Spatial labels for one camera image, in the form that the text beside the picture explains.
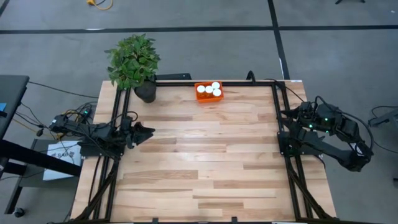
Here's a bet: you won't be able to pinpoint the left arm's black gripper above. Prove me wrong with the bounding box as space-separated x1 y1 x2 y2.
121 116 155 149

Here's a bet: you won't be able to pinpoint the right arm's black gripper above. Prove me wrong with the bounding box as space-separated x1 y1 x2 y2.
280 101 318 130

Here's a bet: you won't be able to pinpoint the orange plastic basket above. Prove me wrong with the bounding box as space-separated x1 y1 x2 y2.
194 80 224 104

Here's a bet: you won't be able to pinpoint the black power strip green light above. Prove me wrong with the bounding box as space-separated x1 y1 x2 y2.
74 107 94 125

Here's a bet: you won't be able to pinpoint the black box with blue light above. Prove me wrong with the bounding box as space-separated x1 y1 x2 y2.
156 73 193 81

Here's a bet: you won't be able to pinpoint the green potted plant black pot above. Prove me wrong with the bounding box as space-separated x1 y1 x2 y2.
104 33 162 104

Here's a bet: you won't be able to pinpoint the white printed paper sheet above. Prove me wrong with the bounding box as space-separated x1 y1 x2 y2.
42 140 82 182

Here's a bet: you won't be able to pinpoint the black desk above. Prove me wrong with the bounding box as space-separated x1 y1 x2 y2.
0 74 82 218

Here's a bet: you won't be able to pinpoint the black cable with plug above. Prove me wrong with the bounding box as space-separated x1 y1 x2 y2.
246 70 305 103

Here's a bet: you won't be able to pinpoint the black aluminium table frame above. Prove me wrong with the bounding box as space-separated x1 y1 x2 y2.
71 80 340 223

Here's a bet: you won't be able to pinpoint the yellow coiled cable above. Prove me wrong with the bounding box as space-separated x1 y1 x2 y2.
12 108 81 139

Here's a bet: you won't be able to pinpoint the thin black floor cable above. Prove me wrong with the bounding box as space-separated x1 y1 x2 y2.
27 80 100 100

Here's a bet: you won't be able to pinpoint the yellow cable with plug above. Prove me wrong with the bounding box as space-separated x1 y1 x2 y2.
86 0 114 11

